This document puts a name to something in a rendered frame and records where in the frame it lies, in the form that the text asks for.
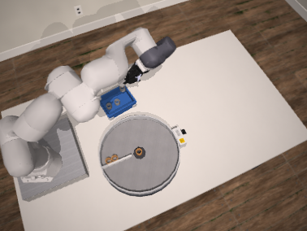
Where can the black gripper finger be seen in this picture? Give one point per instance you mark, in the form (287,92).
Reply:
(131,79)
(131,70)

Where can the blue crate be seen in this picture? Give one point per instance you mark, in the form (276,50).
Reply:
(126,99)

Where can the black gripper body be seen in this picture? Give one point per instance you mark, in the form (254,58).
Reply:
(140,72)

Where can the grey round table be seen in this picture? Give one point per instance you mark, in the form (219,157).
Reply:
(139,175)

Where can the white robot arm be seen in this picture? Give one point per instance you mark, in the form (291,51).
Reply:
(17,133)

